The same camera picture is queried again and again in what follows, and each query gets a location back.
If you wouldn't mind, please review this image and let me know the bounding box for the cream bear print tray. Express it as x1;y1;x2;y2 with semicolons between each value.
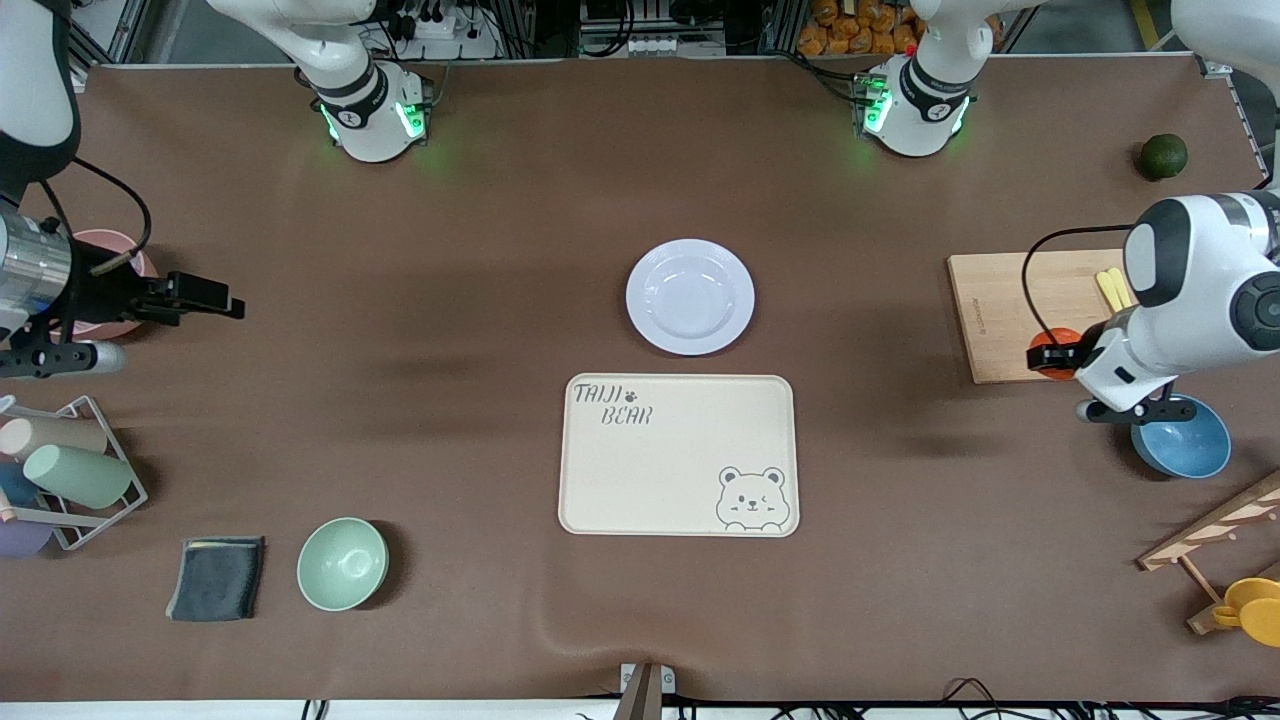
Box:
558;373;800;539

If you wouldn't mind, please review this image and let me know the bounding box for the grey wire cup rack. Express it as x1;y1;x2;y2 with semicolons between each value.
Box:
0;395;149;552

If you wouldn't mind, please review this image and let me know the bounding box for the brown table mat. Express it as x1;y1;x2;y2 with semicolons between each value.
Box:
0;55;1280;703

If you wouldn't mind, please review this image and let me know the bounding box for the blue cup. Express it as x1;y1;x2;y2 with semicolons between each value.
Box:
0;462;41;508

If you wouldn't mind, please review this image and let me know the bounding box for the pink bowl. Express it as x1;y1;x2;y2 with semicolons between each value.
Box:
55;229;161;342

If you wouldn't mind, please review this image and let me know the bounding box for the purple cup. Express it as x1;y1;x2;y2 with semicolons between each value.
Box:
0;520;53;559

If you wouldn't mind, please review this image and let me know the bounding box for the blue bowl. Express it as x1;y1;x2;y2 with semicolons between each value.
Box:
1131;393;1232;480

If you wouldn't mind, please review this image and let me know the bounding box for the white power strip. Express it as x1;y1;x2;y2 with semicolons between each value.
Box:
405;10;501;61

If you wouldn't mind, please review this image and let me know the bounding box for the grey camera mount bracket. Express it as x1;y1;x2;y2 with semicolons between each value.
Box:
612;662;676;720

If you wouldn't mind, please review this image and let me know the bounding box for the yellow cup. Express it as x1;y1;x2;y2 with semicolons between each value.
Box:
1212;577;1280;648

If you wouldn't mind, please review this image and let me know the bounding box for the wooden cutting board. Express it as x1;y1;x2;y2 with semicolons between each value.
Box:
947;249;1136;385

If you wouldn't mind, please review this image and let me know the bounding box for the light green bowl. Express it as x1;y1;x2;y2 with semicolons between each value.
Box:
297;517;389;612

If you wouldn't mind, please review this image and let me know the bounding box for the dark green avocado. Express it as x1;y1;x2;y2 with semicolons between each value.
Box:
1141;133;1189;182

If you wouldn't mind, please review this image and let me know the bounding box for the wooden dish rack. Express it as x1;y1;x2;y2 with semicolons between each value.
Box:
1138;470;1280;636

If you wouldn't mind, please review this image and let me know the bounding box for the bag of orange fruits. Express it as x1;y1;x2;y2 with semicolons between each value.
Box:
797;0;1001;57

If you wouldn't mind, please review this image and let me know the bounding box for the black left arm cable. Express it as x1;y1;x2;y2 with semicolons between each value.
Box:
1021;224;1136;339

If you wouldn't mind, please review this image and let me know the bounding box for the orange fruit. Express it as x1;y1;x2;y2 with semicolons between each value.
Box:
1030;327;1084;382

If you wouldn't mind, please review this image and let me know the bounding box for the mint green cup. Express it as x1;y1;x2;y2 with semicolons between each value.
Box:
23;444;134;510

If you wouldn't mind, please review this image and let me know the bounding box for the white round plate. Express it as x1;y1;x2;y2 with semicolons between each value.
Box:
626;238;756;357

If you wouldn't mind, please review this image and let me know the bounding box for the beige cup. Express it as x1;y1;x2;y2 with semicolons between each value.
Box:
0;415;108;461

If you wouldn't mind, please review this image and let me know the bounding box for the dark grey folded cloth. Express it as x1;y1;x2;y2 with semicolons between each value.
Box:
165;536;267;623

